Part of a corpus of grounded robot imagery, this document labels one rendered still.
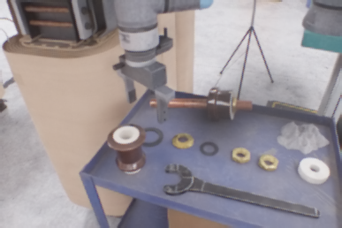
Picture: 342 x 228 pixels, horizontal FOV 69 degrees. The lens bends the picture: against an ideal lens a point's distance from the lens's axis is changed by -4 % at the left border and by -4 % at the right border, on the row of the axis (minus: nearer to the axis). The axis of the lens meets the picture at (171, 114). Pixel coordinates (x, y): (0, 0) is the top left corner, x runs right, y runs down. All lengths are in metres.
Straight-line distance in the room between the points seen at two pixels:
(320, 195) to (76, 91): 0.77
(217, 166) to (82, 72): 0.50
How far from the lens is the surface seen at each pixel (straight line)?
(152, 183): 0.67
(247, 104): 0.80
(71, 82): 0.90
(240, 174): 0.70
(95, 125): 0.99
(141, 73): 0.62
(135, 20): 0.57
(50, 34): 1.06
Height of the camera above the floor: 1.41
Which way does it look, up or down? 37 degrees down
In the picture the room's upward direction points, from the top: 2 degrees counter-clockwise
